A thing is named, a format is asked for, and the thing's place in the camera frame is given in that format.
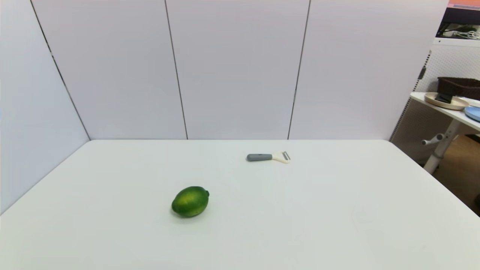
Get white side table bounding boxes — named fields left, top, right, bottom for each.
left=410, top=91, right=480, bottom=175

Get dark woven basket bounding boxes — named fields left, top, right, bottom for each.
left=437, top=76, right=480, bottom=100

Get green lime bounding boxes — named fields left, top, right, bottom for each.
left=171, top=186, right=210, bottom=218

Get grey handled white peeler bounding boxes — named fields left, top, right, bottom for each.
left=246, top=151, right=291, bottom=164

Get white pegboard panel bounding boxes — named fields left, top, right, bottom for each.
left=390, top=37, right=480, bottom=165

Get beige round plate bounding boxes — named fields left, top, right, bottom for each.
left=424, top=92, right=470, bottom=110

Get white coiled cable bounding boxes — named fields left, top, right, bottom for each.
left=452, top=30, right=480, bottom=40

